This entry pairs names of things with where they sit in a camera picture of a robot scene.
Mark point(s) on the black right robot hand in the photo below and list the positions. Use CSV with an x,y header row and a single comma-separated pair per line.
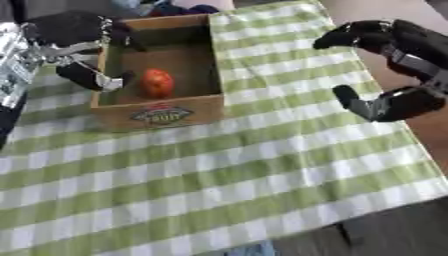
x,y
408,40

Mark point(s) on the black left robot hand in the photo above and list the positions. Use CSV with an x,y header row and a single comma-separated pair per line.
x,y
70,28

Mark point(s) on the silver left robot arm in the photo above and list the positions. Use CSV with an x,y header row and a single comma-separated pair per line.
x,y
16,61

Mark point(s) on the tan cardboard box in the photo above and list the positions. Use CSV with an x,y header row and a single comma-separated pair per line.
x,y
157,83

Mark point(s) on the person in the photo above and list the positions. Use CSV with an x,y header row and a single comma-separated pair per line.
x,y
166,6

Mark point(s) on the red toy apple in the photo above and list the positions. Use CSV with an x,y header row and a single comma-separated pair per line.
x,y
157,83

